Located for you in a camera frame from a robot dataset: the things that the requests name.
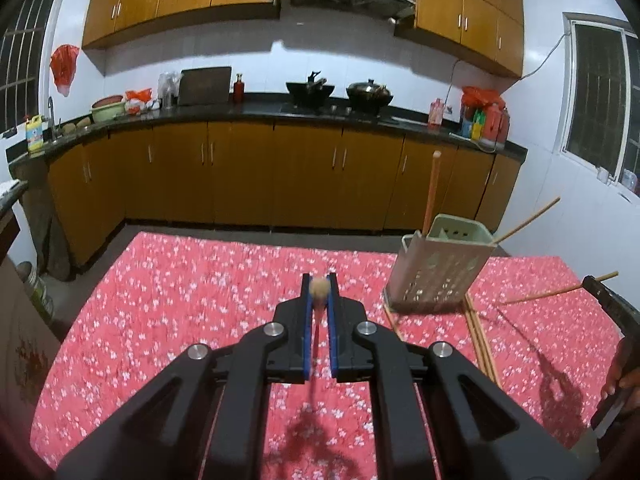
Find white box with red print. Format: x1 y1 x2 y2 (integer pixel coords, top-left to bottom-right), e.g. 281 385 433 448
0 255 63 411

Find brown wooden chopstick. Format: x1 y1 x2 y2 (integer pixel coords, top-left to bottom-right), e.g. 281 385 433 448
382 304 403 338
504 271 620 305
464 294 493 381
308 276 331 401
422 151 442 237
467 305 498 386
472 310 502 390
492 197 562 246

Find green plastic basin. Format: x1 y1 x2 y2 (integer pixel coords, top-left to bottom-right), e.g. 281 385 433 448
91 94 127 123

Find brown sack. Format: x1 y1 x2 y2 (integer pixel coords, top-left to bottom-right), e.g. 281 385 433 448
20 162 73 281

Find black open wok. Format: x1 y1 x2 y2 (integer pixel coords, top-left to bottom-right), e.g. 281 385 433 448
285 71 336 108

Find yellow detergent bottle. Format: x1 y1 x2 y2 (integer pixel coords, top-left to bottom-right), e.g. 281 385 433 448
25 114 46 153

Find red floral tablecloth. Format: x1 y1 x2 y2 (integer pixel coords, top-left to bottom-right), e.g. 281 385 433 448
31 231 626 480

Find black lidded wok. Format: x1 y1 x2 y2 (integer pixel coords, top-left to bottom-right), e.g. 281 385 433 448
346 78 394 111

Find short orange wall cabinet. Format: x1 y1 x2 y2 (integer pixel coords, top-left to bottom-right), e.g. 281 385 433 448
394 0 525 79

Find orange plastic bag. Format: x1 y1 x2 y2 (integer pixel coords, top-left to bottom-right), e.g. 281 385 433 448
124 88 153 113

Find metal faucet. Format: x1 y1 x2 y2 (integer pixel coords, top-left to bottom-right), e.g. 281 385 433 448
46 96 62 141

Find orange base cabinets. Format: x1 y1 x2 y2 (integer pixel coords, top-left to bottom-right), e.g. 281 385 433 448
47 120 522 268

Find black kitchen countertop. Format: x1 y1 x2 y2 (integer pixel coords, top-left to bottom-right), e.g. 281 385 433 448
9 91 528 168

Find clear plastic container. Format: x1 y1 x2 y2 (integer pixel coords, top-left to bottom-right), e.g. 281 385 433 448
157 72 182 109

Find person's right hand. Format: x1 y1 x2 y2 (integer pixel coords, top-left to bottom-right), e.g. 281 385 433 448
602 335 640 402

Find dark wooden cutting board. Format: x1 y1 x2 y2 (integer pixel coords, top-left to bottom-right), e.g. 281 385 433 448
177 66 233 107

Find white wall cable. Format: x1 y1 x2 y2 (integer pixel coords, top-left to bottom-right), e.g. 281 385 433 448
520 30 572 81

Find pale green chopstick holder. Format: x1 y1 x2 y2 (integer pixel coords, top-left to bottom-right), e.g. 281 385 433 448
384 213 497 312

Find black gas stove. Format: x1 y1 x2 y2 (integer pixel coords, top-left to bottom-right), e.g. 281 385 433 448
280 102 396 117

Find hanging red plastic bag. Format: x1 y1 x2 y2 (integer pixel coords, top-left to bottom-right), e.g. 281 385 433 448
50 44 81 97

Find dark side table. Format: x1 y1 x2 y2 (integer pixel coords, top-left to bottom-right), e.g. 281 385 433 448
0 180 31 261

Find white hose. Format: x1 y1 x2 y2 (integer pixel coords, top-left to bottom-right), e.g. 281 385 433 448
447 59 461 106

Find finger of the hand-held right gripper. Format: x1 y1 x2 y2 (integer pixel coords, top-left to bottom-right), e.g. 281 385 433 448
582 275 640 341

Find sliding barred window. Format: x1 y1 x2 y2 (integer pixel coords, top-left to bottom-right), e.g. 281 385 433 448
562 12 640 191

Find crumpled red plastic bag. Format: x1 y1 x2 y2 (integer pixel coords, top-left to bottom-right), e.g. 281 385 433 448
461 86 501 108

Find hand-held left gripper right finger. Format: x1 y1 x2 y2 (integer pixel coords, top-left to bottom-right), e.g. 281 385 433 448
326 273 586 480

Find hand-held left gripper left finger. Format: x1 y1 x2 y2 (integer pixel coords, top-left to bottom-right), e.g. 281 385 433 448
55 274 316 480

